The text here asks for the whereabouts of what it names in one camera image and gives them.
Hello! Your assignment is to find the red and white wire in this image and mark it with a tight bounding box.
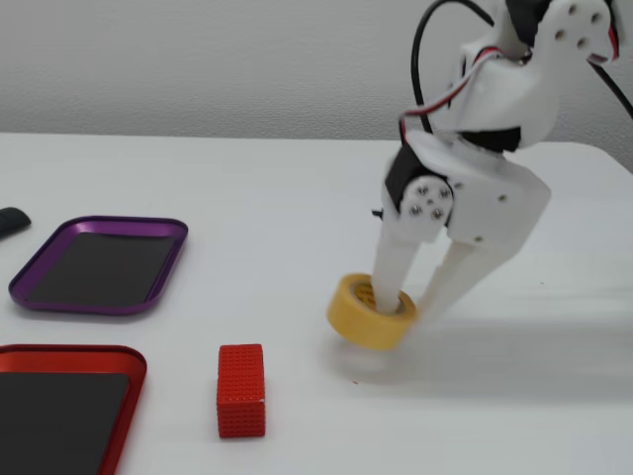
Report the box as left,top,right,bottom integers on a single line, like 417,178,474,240
397,46,505,145

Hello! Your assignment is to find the red textured block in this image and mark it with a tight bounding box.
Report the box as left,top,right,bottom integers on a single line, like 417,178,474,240
216,342,267,439

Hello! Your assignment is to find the black cable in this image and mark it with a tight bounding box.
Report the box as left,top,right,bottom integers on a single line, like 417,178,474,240
409,0,497,136
587,57,633,121

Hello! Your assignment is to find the purple dish with black mat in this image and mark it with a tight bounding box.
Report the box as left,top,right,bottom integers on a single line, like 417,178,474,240
8,215,190,317

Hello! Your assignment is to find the red dish with black mat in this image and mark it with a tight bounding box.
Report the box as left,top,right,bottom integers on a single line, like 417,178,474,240
0,343,148,475

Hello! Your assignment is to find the yellow tape roll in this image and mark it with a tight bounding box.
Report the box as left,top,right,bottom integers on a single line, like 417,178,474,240
325,272,419,352

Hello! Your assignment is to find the black oblong object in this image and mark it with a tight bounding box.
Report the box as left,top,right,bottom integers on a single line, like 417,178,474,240
0,207,33,241

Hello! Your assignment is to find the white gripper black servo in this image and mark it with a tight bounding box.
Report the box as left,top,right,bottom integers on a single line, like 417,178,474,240
372,131,552,319

